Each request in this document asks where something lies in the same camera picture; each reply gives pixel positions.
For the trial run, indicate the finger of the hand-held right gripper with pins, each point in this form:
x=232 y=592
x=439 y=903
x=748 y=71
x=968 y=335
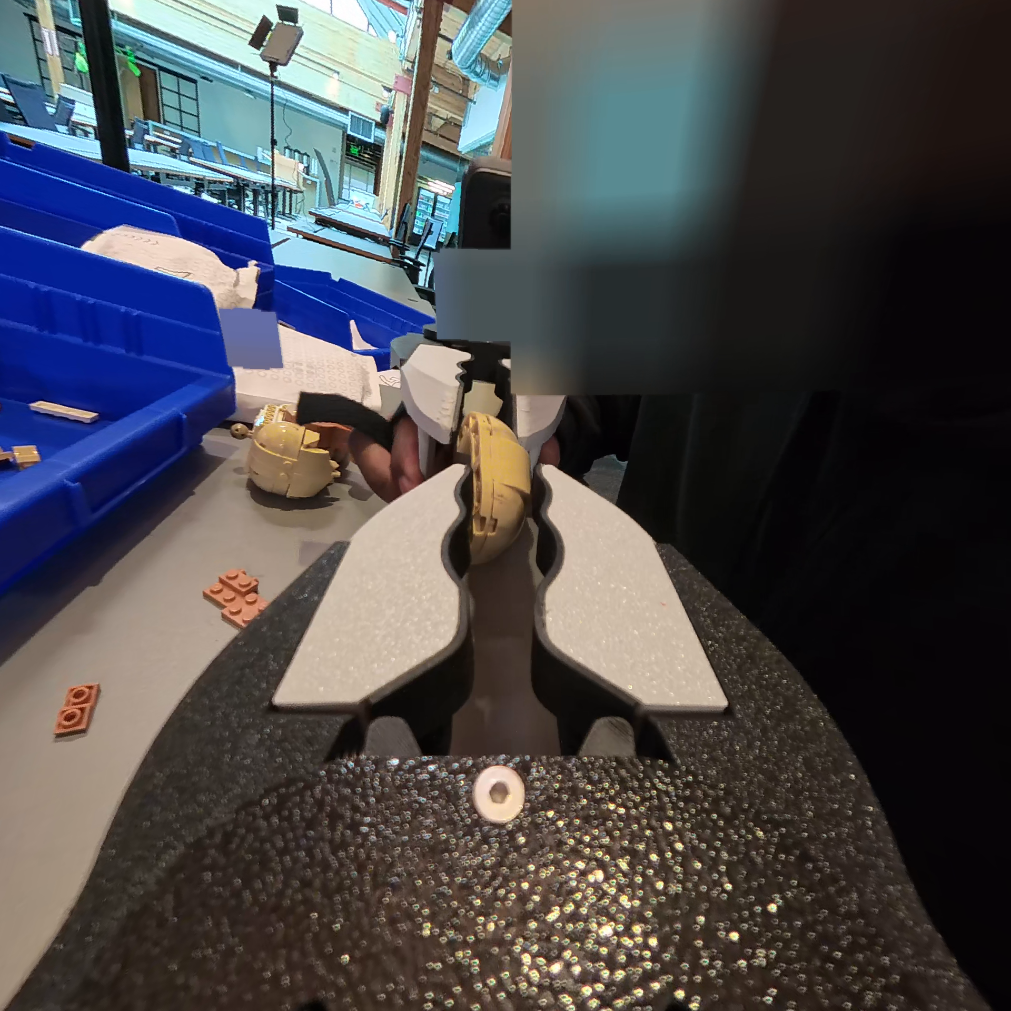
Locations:
x=539 y=418
x=430 y=395

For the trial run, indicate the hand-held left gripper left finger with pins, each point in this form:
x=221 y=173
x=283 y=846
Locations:
x=371 y=616

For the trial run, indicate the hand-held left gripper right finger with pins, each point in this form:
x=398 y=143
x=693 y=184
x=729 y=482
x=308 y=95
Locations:
x=632 y=616

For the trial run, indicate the tan curved brick assembly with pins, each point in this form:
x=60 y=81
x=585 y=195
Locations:
x=497 y=490

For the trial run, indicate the long wooden desk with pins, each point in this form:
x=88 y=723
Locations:
x=213 y=178

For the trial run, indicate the person's right hand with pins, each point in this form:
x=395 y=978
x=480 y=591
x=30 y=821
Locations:
x=387 y=466

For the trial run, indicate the brown brick plate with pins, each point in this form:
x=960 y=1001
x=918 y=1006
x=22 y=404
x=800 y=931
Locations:
x=235 y=596

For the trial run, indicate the brown and tan brick figure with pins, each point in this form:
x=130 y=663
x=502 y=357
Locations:
x=288 y=458

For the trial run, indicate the studio light on stand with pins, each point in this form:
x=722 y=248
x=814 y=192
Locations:
x=276 y=39

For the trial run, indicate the small brown two-stud plate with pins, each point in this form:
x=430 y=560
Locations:
x=77 y=709

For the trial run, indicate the pile of small bricks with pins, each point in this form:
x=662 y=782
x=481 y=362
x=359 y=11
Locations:
x=63 y=412

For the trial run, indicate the black metal pole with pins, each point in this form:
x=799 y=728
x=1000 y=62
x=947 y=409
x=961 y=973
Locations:
x=107 y=79

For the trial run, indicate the wooden post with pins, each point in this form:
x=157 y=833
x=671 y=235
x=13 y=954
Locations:
x=418 y=118

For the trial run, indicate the silver spiral duct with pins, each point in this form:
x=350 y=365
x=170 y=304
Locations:
x=482 y=35

